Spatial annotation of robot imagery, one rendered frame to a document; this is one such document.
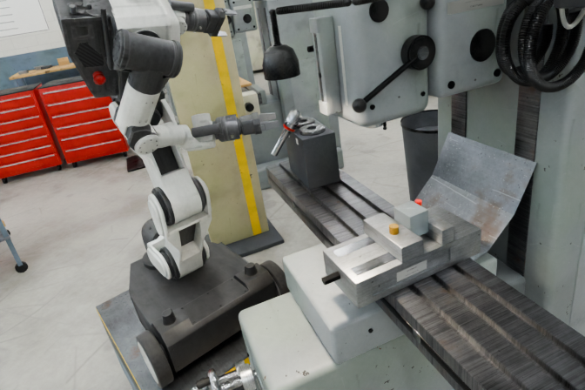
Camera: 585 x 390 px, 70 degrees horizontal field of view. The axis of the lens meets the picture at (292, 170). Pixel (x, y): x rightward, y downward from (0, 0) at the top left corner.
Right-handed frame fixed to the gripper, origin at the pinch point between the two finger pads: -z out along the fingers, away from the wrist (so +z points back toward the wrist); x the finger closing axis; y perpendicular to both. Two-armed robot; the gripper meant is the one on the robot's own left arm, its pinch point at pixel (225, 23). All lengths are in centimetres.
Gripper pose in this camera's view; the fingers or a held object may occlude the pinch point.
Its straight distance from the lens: 182.2
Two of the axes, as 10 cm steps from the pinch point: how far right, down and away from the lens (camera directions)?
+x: 4.8, -5.9, -6.5
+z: -7.3, 1.4, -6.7
